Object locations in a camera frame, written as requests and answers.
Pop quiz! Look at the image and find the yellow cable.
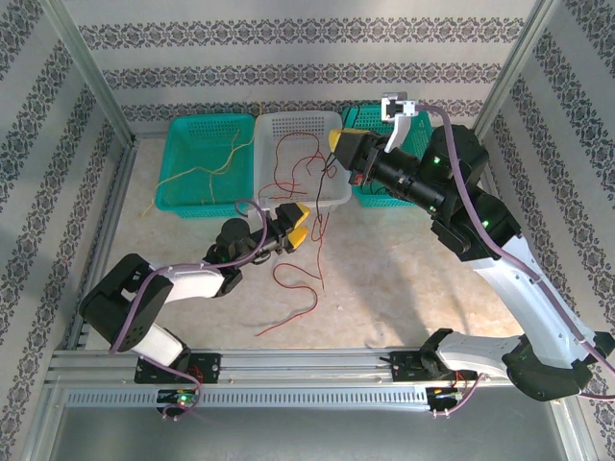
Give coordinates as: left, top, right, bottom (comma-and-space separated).
143, 101, 264, 216

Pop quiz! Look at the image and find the teal plastic basket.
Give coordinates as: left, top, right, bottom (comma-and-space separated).
341, 104, 433, 208
154, 113, 256, 220

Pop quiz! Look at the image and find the white plastic basket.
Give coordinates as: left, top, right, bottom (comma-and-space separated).
253, 109, 354, 216

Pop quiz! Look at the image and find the grey metal front panel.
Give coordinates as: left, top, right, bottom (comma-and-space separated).
47, 405, 585, 461

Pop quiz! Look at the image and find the purple robot arm cable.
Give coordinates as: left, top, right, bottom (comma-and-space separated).
416, 103, 615, 419
109, 198, 268, 424

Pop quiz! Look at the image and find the aluminium side rail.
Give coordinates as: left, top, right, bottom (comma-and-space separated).
66, 138, 140, 352
470, 132, 563, 347

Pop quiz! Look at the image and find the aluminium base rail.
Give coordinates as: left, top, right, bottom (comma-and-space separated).
45, 349, 510, 385

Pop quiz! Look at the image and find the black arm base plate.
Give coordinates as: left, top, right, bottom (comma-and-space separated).
389, 352, 480, 385
134, 352, 223, 385

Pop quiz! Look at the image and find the slotted grey cable duct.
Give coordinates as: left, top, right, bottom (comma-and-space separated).
63, 386, 432, 409

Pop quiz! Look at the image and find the aluminium frame post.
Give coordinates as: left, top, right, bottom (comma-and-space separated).
40, 0, 138, 145
470, 0, 563, 143

